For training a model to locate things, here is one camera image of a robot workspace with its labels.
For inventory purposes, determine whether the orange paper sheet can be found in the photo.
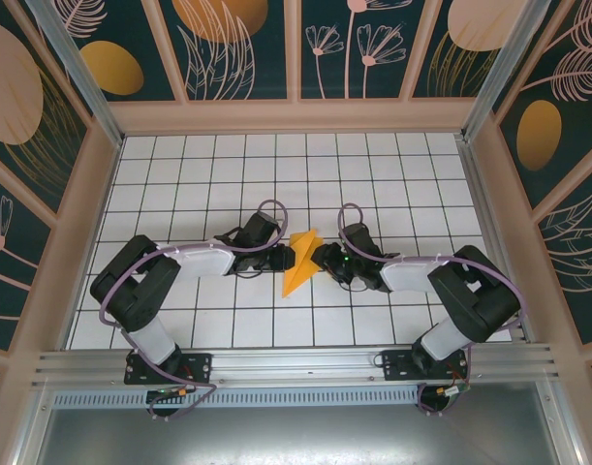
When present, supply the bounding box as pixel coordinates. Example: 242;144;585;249
281;228;326;297

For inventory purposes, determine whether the grey metal sheet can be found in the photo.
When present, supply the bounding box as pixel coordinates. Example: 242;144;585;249
33;406;561;465

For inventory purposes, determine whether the aluminium mounting rail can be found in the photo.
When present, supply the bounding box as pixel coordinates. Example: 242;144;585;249
31;342;563;389

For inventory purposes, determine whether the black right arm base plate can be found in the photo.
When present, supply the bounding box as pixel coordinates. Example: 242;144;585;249
381;348;471;382

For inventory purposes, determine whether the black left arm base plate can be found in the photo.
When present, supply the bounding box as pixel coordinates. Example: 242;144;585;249
123;352;213;387

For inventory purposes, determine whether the slotted grey cable tray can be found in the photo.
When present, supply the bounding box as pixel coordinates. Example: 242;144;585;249
50;385;422;411

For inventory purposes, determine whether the aluminium frame post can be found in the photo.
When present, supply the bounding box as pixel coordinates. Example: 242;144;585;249
26;0;126;147
461;0;551;142

